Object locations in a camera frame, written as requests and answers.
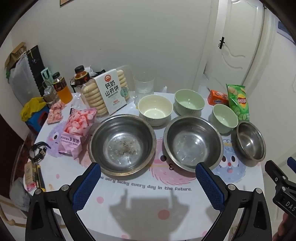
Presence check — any green Lay's chips bag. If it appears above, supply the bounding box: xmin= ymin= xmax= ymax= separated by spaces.
xmin=226 ymin=84 xmax=250 ymax=121

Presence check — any orange Ovaltine biscuit box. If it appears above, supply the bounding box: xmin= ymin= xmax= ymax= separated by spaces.
xmin=207 ymin=90 xmax=229 ymax=106

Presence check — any dark tea bottle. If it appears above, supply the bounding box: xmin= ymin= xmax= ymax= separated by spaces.
xmin=74 ymin=65 xmax=90 ymax=87

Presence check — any pink strawberry ring snack bag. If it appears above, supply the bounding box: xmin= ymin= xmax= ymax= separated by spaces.
xmin=58 ymin=108 xmax=97 ymax=159

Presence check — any white door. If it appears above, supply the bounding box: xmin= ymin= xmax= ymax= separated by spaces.
xmin=204 ymin=0 xmax=264 ymax=93

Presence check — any black wristwatch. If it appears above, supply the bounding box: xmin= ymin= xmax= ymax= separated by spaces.
xmin=28 ymin=142 xmax=51 ymax=163

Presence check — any green ceramic bowl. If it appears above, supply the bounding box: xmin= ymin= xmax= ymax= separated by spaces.
xmin=174 ymin=89 xmax=205 ymax=117
xmin=209 ymin=104 xmax=238 ymax=135

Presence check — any green ceramic bowl back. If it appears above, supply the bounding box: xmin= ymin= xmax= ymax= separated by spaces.
xmin=174 ymin=89 xmax=205 ymax=117

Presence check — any clear glass cup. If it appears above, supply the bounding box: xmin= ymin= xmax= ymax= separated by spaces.
xmin=134 ymin=71 xmax=154 ymax=106

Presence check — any black door handle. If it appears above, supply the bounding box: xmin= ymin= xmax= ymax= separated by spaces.
xmin=218 ymin=37 xmax=225 ymax=49

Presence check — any large steel bowl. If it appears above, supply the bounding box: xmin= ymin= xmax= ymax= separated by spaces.
xmin=88 ymin=114 xmax=157 ymax=177
xmin=163 ymin=116 xmax=224 ymax=173

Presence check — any yellow plastic bag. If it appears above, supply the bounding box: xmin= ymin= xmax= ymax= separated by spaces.
xmin=20 ymin=97 xmax=47 ymax=122

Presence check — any yam biscuit package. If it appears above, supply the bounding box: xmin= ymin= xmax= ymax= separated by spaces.
xmin=81 ymin=69 xmax=130 ymax=116

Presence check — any cream ceramic bowl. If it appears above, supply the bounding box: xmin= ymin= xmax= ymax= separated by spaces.
xmin=137 ymin=94 xmax=173 ymax=127

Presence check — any small pink snack bag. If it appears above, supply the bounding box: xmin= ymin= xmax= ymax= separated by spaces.
xmin=47 ymin=100 xmax=65 ymax=125

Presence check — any person's right hand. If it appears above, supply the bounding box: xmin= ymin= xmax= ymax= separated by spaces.
xmin=272 ymin=213 xmax=295 ymax=241

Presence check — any orange juice bottle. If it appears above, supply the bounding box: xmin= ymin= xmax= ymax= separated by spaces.
xmin=52 ymin=72 xmax=73 ymax=104

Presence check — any cartoon printed tablecloth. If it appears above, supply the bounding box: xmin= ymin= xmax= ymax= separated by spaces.
xmin=23 ymin=92 xmax=265 ymax=241

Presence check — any small steel bowl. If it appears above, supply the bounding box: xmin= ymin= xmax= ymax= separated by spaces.
xmin=236 ymin=121 xmax=266 ymax=163

